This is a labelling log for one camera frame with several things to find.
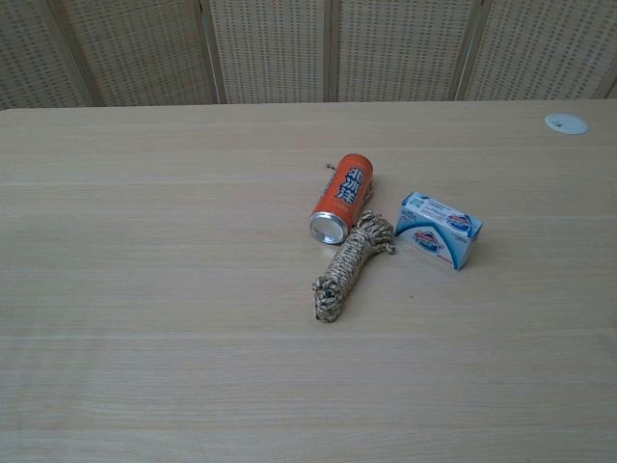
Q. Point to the woven folding screen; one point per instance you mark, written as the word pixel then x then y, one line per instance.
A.
pixel 299 48

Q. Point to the orange soda can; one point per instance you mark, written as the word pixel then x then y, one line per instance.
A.
pixel 345 193

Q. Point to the blue white soap box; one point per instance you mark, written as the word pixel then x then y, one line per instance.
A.
pixel 436 231

